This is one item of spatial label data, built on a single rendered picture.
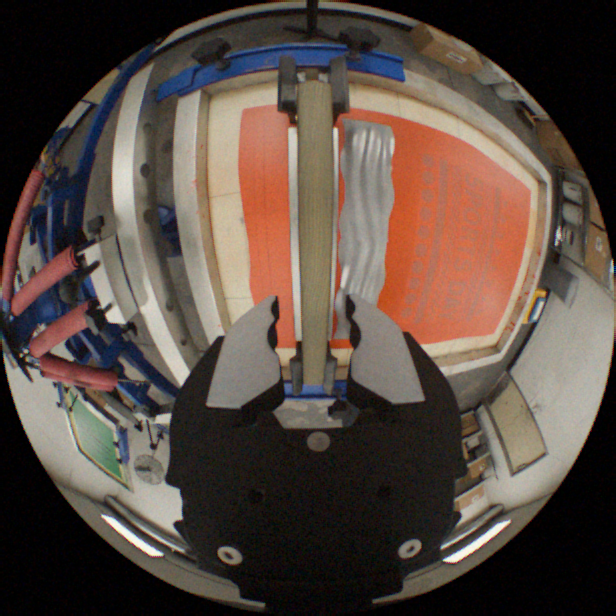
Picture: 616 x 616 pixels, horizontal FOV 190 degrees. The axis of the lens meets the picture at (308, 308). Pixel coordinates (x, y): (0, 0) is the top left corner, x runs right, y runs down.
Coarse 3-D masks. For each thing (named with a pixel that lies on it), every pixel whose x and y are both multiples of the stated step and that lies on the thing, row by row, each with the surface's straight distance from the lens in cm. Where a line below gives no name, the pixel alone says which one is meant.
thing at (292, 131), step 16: (288, 128) 25; (336, 128) 25; (288, 144) 24; (336, 144) 25; (288, 160) 24; (336, 160) 24; (288, 176) 24; (336, 176) 24; (336, 192) 24; (336, 208) 24; (336, 224) 24; (336, 240) 24; (336, 256) 25
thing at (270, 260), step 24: (264, 240) 29; (288, 240) 28; (264, 264) 30; (288, 264) 29; (336, 264) 29; (408, 264) 33; (504, 264) 51; (264, 288) 31; (288, 288) 31; (336, 288) 31; (384, 288) 33; (504, 288) 55; (288, 312) 33; (384, 312) 35; (504, 312) 62; (288, 336) 36; (432, 336) 45; (456, 336) 51
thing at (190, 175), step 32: (192, 96) 34; (416, 96) 37; (448, 96) 38; (192, 128) 31; (480, 128) 44; (192, 160) 29; (192, 192) 28; (544, 192) 64; (192, 224) 28; (544, 224) 63; (192, 256) 30; (544, 256) 65; (192, 288) 32; (224, 320) 34; (512, 320) 66; (480, 352) 63
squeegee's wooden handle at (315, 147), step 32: (320, 96) 20; (320, 128) 18; (320, 160) 17; (320, 192) 17; (320, 224) 17; (320, 256) 18; (320, 288) 19; (320, 320) 21; (320, 352) 24; (320, 384) 29
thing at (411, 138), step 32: (256, 128) 30; (416, 128) 34; (256, 160) 29; (416, 160) 32; (448, 160) 36; (480, 160) 42; (256, 192) 28; (288, 192) 28; (416, 192) 32; (512, 192) 51; (256, 224) 29; (288, 224) 28; (416, 224) 32; (512, 224) 51; (512, 256) 54
